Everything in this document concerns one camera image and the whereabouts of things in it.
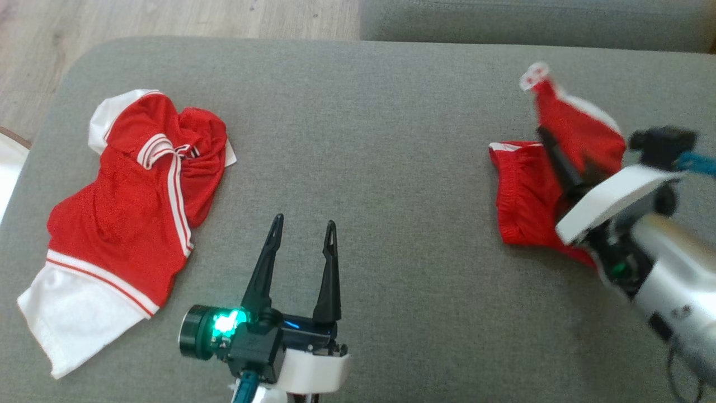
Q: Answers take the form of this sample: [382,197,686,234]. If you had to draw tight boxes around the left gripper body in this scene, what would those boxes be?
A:
[178,304,351,394]

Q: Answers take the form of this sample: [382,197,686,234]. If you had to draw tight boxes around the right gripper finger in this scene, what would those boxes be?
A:
[536,126,586,197]
[581,157,610,189]

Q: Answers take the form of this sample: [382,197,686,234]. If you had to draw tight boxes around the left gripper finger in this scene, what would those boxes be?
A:
[313,219,342,327]
[241,213,285,326]

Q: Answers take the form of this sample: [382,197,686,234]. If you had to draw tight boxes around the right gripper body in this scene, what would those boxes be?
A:
[555,165,685,298]

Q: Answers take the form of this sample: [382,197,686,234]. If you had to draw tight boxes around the red white sports shorts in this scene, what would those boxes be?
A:
[488,62,628,270]

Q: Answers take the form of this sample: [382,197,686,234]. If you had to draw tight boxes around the red white basketball jersey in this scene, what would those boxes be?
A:
[17,88,237,381]

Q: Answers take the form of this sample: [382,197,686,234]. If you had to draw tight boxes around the small grey sofa cushion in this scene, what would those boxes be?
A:
[359,0,716,54]

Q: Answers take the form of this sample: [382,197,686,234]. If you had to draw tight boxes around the large grey sofa seat cushion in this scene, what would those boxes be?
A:
[0,36,716,403]

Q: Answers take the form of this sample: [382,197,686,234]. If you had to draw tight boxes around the white round laundry basket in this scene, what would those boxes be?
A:
[0,127,32,222]

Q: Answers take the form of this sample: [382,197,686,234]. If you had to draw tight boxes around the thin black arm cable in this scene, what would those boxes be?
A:
[665,344,709,403]

